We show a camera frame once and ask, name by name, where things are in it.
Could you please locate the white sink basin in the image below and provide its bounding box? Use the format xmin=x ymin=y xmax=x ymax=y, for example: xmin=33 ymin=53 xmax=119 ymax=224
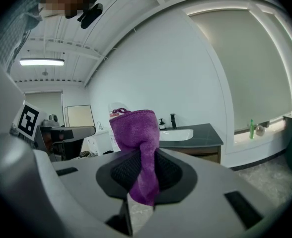
xmin=159 ymin=129 xmax=194 ymax=142

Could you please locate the purple cloth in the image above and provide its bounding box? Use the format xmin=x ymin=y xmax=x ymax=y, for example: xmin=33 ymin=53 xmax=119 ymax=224
xmin=109 ymin=109 xmax=161 ymax=207

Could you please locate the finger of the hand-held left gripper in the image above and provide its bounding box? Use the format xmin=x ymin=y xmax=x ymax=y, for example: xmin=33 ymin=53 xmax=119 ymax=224
xmin=52 ymin=125 xmax=96 ymax=162

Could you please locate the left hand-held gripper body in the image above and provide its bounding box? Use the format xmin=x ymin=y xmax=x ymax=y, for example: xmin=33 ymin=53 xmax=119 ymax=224
xmin=10 ymin=102 xmax=62 ymax=162

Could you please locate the large beige window blind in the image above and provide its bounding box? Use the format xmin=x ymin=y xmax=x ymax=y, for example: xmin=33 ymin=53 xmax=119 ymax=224
xmin=188 ymin=7 xmax=292 ymax=135

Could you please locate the green bottle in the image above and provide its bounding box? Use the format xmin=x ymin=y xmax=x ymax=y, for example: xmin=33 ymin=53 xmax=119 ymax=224
xmin=249 ymin=119 xmax=256 ymax=140

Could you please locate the long ceiling light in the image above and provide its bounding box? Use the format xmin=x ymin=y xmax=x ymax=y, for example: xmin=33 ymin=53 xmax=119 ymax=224
xmin=19 ymin=58 xmax=66 ymax=67

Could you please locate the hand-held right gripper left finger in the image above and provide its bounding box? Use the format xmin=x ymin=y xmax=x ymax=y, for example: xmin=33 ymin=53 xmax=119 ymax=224
xmin=52 ymin=149 xmax=142 ymax=236

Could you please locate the person's checked shirt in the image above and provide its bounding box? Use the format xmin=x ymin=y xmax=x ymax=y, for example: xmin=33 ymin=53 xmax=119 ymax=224
xmin=0 ymin=0 xmax=50 ymax=72

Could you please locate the framed beige board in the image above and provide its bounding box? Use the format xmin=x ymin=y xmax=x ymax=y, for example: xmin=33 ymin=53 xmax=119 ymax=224
xmin=64 ymin=104 xmax=93 ymax=128

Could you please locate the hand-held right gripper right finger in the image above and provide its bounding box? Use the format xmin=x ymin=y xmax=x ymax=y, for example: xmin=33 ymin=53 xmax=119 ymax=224
xmin=151 ymin=147 xmax=284 ymax=238

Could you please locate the black head camera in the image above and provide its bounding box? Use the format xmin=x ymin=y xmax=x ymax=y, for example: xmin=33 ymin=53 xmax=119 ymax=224
xmin=76 ymin=3 xmax=104 ymax=30

